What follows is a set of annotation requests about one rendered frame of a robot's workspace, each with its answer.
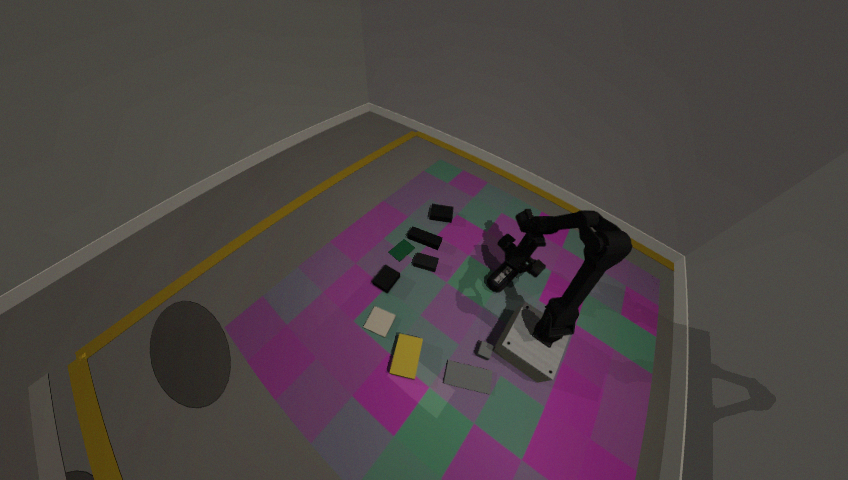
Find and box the beige flat square tile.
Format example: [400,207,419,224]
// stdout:
[363,307,396,338]

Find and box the yellow rectangular block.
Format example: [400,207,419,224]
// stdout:
[389,333,423,380]

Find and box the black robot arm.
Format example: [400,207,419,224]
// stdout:
[505,209,632,348]

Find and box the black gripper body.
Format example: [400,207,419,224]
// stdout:
[498,234,546,277]

